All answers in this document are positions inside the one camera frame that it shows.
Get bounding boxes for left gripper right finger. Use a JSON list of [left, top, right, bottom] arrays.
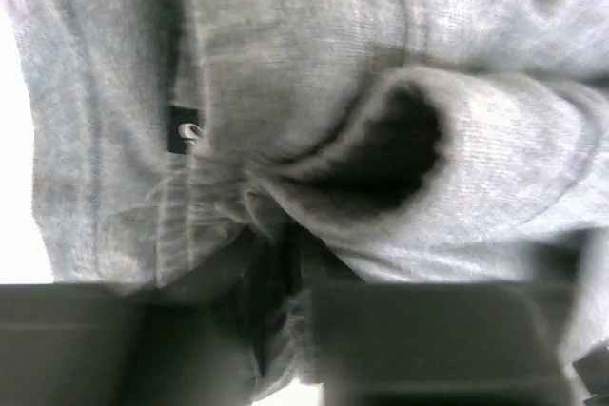
[[294, 231, 574, 405]]

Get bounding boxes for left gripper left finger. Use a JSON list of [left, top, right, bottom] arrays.
[[1, 230, 289, 405]]

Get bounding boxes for grey shorts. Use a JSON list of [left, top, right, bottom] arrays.
[[1, 0, 608, 405]]

